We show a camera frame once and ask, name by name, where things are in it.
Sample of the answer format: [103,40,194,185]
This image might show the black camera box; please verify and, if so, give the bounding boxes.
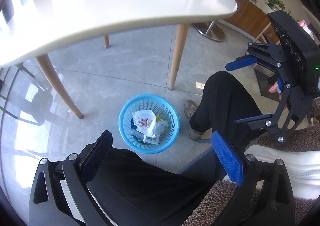
[267,11,319,99]

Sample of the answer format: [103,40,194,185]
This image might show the person's right hand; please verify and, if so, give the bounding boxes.
[268,82,291,109]

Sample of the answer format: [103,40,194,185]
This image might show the right beige shoe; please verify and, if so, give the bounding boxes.
[184,100,204,141]

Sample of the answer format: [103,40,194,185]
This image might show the person's leg black trousers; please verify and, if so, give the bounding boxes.
[87,148,213,225]
[194,71,265,151]

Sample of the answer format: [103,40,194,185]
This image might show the white round table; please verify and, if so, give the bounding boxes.
[1,0,238,67]

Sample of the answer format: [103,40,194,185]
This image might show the person's left leg black trousers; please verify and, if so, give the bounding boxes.
[87,148,213,225]

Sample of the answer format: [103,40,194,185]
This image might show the white plastic bag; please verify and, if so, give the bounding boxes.
[133,110,156,137]

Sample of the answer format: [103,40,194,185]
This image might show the blue plastic trash basket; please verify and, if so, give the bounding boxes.
[118,94,180,154]

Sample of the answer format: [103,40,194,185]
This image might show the clear plastic bag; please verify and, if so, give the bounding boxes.
[155,119,169,138]

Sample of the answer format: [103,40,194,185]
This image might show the person's right leg black trousers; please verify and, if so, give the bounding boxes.
[194,71,265,151]

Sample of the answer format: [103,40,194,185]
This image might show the blue plastic package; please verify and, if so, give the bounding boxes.
[131,118,137,130]

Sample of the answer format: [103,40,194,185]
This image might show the metal pedestal stand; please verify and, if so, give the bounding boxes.
[193,21,226,42]

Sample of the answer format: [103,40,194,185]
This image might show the dark blue chair seat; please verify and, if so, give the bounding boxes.
[177,148,216,182]

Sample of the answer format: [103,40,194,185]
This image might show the white cardboard box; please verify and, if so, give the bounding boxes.
[143,134,159,145]

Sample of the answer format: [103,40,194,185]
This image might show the wooden table leg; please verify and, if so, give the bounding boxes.
[168,24,189,90]
[103,36,110,48]
[35,54,84,119]

